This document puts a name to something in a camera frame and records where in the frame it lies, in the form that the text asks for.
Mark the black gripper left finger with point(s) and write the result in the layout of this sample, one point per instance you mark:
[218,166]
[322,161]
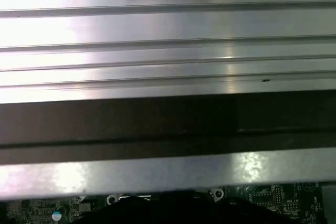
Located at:
[147,213]

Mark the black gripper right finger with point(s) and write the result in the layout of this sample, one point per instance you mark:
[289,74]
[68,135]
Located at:
[223,216]

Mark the thin metal locking lever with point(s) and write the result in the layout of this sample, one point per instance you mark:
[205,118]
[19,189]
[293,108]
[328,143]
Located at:
[136,196]

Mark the black open PC case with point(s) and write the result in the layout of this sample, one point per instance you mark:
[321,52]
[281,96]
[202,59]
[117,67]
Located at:
[157,174]

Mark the green PC motherboard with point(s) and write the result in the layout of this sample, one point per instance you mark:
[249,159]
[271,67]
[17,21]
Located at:
[262,200]

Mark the blue silver capacitor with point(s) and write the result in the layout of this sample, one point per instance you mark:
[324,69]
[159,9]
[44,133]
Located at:
[56,215]

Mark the CPU socket with metal frame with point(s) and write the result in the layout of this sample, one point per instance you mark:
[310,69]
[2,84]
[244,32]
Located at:
[113,199]

